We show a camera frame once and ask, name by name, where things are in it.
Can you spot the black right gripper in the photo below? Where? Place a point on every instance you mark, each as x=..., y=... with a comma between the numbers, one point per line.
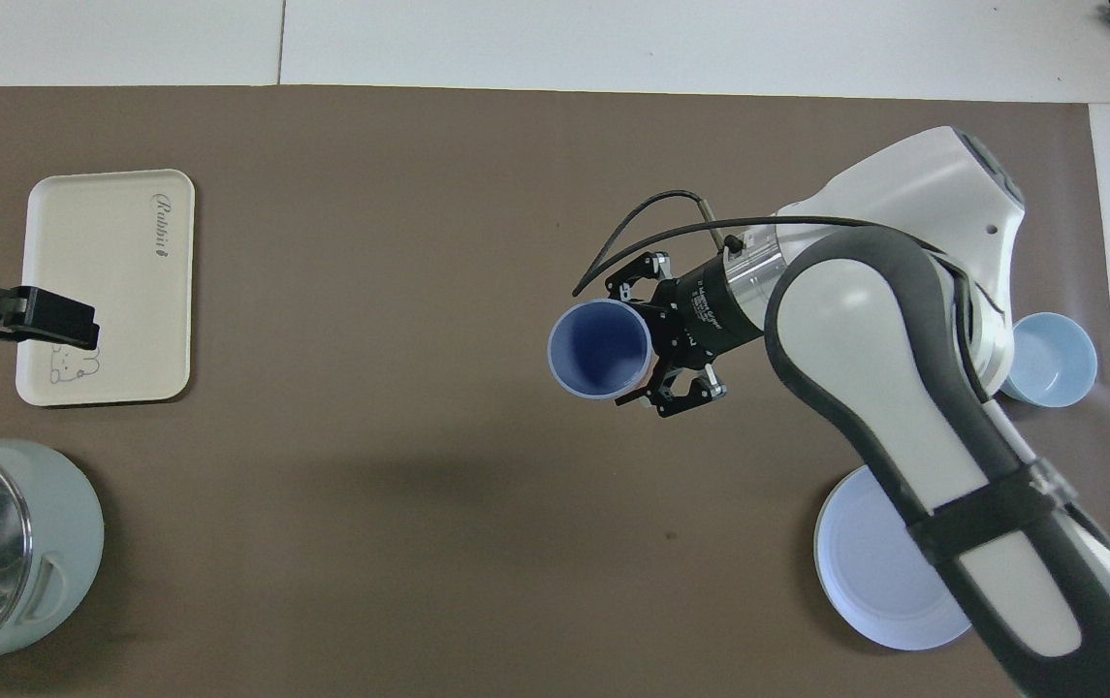
x=714, y=310

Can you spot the blue plastic cup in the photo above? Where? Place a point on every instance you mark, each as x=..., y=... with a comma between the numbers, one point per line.
x=598, y=344

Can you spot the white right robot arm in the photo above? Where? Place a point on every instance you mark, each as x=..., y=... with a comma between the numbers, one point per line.
x=865, y=330

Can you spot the cream rabbit print tray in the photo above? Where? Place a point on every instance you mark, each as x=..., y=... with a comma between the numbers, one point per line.
x=109, y=271

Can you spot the pale green cooking pot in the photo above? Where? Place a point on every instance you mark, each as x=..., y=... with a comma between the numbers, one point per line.
x=70, y=523

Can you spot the brown table mat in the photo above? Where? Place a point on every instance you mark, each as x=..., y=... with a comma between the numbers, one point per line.
x=419, y=388

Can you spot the light blue plate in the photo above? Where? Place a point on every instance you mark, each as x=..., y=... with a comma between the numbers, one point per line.
x=865, y=572

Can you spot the light blue bowl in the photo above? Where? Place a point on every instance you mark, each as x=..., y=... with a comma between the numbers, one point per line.
x=1059, y=359

